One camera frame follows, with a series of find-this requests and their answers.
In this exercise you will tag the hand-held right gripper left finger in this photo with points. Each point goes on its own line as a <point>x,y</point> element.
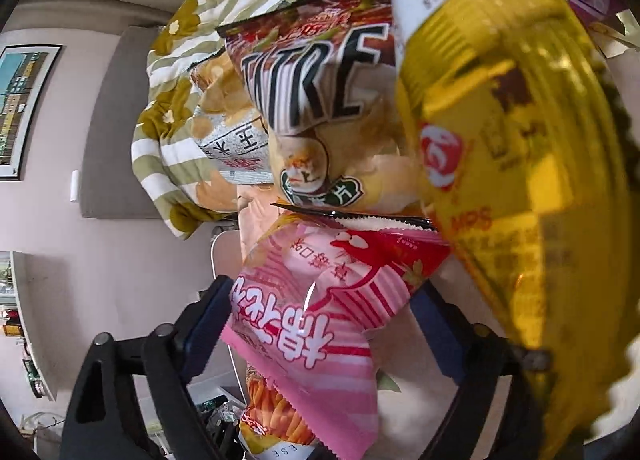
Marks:
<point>207,320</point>

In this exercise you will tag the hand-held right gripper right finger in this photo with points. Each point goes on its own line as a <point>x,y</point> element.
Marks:
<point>440,335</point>

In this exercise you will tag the pink striped snack packet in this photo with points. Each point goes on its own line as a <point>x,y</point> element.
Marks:
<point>310,315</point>

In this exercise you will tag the orange cream snack packet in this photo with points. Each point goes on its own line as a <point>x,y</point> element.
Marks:
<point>270,415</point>

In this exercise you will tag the silver white snack packet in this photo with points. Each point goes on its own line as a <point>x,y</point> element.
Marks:
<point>230,145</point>

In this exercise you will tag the yellow foil snack packet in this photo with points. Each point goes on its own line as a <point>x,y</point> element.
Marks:
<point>525,140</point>

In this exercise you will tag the red potato chip packet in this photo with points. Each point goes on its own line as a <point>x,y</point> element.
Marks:
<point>310,80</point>

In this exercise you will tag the white shelf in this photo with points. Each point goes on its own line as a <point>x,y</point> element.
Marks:
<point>27,310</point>

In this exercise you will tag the green striped floral blanket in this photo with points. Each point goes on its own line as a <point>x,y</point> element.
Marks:
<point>165,140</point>

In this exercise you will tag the grey padded headboard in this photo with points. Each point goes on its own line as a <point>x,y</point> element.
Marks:
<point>115,140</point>

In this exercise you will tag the white wall switch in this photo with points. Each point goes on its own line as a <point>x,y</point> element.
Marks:
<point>74,185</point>

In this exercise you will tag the framed wall picture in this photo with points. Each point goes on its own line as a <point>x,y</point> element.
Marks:
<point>20,105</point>

